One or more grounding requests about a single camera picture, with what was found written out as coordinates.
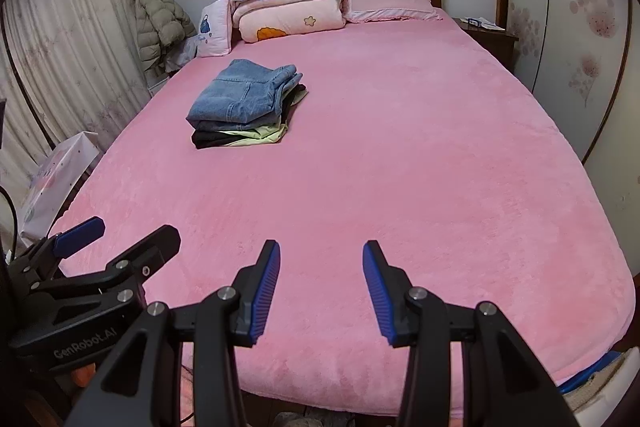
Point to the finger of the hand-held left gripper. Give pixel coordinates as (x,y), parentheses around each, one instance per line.
(150,247)
(80,234)

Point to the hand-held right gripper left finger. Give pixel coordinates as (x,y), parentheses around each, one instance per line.
(265,294)

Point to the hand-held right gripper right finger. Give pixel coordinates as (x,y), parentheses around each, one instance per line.
(380,294)

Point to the blue denim jacket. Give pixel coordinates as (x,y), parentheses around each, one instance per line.
(245,94)

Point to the white printed bag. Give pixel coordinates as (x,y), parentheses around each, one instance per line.
(60,182)

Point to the bed with pink cover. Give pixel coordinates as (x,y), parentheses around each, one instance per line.
(400,157)

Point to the light green black garment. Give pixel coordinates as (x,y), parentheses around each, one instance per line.
(255,137)

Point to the pale cloth under coat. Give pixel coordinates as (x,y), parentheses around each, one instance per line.
(182,54)

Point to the white patterned curtain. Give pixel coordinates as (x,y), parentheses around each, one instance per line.
(60,32)

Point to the beige puffer coat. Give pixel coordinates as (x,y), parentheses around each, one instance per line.
(157,22)

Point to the small white pink cushion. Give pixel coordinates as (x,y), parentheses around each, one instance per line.
(212,29)

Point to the blue and beige bedding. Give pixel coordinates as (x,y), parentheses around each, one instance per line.
(600,377)

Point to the pink cartoon folded quilt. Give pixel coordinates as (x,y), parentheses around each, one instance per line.
(290,22)

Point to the wooden nightstand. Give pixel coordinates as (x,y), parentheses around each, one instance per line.
(495,44)

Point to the pink pillow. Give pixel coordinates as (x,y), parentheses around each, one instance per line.
(390,6)

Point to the papers and small box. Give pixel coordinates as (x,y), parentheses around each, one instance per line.
(482,23)

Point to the floral wardrobe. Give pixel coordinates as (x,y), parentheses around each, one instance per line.
(575,7)

